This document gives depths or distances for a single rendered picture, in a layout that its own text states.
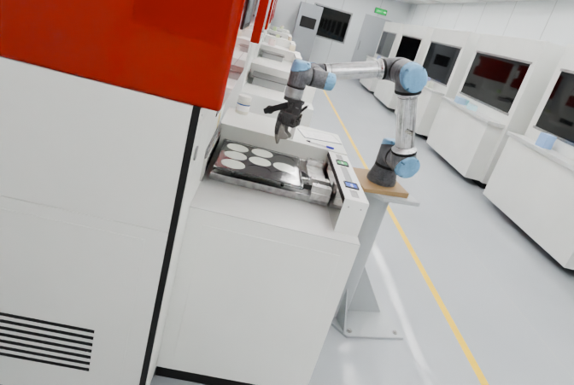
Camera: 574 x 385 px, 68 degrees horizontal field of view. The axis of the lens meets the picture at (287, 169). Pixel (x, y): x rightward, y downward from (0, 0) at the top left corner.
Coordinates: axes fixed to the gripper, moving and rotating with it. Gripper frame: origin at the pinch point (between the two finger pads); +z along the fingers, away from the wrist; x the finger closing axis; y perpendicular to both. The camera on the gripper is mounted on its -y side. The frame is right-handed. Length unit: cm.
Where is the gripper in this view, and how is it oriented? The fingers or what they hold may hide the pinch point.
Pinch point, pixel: (276, 140)
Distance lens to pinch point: 186.4
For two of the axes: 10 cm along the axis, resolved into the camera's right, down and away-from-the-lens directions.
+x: 3.9, -2.4, 8.9
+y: 8.9, 3.6, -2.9
